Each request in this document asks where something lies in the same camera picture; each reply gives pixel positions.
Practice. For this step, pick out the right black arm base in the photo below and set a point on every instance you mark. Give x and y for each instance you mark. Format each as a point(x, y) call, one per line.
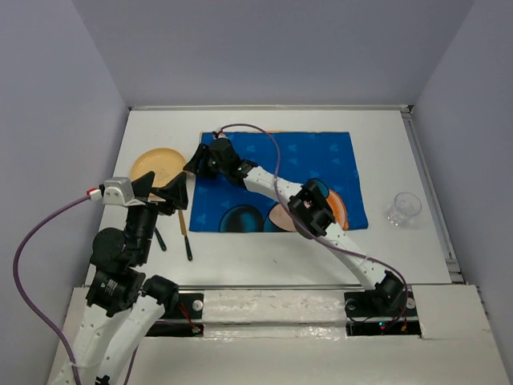
point(362, 319)

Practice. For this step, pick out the gold fork dark handle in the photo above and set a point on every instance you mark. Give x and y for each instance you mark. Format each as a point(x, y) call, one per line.
point(160, 240)

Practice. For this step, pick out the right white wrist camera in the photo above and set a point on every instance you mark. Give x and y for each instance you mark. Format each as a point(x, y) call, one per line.
point(219, 134)

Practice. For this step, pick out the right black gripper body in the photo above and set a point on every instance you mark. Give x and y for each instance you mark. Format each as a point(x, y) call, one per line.
point(211, 168)

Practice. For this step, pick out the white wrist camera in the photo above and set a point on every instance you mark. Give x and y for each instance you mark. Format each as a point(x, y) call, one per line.
point(219, 134)
point(116, 191)

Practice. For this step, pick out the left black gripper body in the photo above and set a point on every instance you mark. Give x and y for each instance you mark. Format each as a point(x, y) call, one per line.
point(143, 220)

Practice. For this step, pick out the tan round plate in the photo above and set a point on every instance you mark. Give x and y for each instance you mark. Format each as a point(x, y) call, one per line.
point(166, 163)

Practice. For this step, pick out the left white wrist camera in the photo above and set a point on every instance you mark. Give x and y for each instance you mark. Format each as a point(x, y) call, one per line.
point(116, 191)

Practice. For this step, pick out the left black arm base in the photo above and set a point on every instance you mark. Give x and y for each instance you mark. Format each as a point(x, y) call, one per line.
point(184, 321)

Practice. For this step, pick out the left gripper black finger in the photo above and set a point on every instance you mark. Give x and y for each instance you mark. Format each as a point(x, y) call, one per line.
point(142, 186)
point(175, 192)

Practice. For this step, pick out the metal table edge rail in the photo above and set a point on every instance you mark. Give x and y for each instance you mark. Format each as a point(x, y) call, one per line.
point(276, 107)

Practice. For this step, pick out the gold knife dark handle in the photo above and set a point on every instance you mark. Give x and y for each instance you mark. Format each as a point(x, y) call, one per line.
point(184, 233)

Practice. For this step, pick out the clear plastic cup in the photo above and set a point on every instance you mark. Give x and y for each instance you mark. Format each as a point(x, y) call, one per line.
point(404, 209)

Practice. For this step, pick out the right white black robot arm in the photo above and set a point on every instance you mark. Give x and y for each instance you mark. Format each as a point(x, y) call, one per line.
point(385, 288)

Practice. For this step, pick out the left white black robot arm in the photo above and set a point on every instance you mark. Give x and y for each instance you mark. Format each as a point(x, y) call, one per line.
point(122, 304)

